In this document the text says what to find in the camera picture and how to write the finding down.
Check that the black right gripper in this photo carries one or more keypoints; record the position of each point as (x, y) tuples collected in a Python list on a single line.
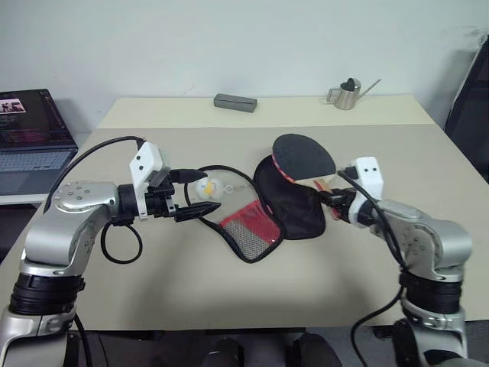
[(345, 202)]

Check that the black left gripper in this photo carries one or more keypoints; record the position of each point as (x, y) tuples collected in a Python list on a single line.
[(158, 200)]

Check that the black and red paddle case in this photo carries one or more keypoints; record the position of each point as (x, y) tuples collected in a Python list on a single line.
[(294, 206)]

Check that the black rubber table tennis paddle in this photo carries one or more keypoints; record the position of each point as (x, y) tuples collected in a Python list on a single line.
[(302, 156)]

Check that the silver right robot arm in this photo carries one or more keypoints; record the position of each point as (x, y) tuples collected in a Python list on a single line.
[(439, 241)]

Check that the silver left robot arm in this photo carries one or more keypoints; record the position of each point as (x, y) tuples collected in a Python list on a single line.
[(72, 199)]

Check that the grey rectangular box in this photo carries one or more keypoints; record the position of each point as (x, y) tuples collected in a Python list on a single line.
[(235, 103)]

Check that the silver metal watering can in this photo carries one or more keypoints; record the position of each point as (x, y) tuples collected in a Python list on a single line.
[(345, 99)]

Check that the dark rounded shape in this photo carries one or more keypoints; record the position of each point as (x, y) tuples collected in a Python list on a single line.
[(317, 351), (225, 353)]

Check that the black upright panel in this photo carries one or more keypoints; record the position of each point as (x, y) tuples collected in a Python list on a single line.
[(470, 126)]

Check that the open laptop computer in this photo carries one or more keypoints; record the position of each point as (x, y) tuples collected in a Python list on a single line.
[(30, 130)]

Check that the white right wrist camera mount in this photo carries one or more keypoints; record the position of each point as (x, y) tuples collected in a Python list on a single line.
[(368, 172)]

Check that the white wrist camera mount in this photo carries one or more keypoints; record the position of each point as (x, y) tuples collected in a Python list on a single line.
[(147, 158), (368, 172)]

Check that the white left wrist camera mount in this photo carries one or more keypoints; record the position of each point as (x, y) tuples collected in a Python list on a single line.
[(147, 158)]

